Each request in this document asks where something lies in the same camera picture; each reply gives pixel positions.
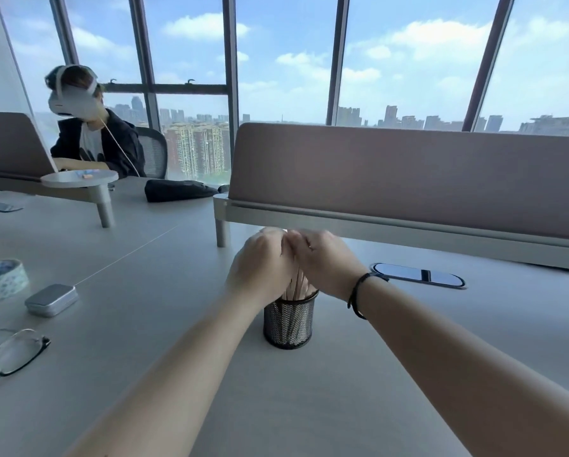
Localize silver metal tin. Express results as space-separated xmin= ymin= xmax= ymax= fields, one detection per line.
xmin=25 ymin=284 xmax=80 ymax=319

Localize patterned tape roll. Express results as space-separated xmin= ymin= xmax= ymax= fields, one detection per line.
xmin=0 ymin=259 xmax=30 ymax=303

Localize pink desk divider panel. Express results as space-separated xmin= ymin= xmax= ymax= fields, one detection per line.
xmin=0 ymin=110 xmax=58 ymax=179
xmin=228 ymin=122 xmax=569 ymax=243

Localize grey desk shelf riser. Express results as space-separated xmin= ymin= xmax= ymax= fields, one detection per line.
xmin=212 ymin=192 xmax=569 ymax=272
xmin=0 ymin=168 xmax=120 ymax=229

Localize gathered wooden stick bunch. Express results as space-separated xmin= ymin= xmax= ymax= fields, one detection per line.
xmin=284 ymin=268 xmax=319 ymax=301

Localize person's left hand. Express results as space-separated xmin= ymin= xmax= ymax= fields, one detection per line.
xmin=225 ymin=227 xmax=297 ymax=305

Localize black cord bracelet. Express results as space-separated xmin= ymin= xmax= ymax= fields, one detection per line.
xmin=347 ymin=272 xmax=390 ymax=321

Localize black fabric bag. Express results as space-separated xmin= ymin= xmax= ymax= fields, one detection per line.
xmin=144 ymin=178 xmax=220 ymax=203

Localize dark window frame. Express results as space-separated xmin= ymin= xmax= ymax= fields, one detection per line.
xmin=48 ymin=0 xmax=519 ymax=182

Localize person's left forearm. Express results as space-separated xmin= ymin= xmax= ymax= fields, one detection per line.
xmin=65 ymin=289 xmax=285 ymax=457

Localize grey mesh office chair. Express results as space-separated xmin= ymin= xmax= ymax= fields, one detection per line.
xmin=134 ymin=126 xmax=169 ymax=180

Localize black rimmed eyeglasses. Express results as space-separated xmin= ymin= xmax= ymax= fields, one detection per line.
xmin=0 ymin=328 xmax=52 ymax=401

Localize thin white cable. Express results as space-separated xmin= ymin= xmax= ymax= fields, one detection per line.
xmin=101 ymin=119 xmax=141 ymax=178

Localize white headset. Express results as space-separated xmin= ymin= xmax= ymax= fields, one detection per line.
xmin=48 ymin=65 xmax=105 ymax=119

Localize person's right hand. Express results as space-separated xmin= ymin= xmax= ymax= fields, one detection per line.
xmin=284 ymin=228 xmax=369 ymax=303

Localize person's right forearm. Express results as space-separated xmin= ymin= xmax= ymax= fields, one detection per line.
xmin=355 ymin=278 xmax=569 ymax=457

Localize oval desk cable grommet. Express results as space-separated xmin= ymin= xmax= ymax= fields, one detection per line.
xmin=369 ymin=262 xmax=468 ymax=289

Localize black mesh pen cup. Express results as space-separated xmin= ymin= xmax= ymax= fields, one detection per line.
xmin=263 ymin=289 xmax=320 ymax=350

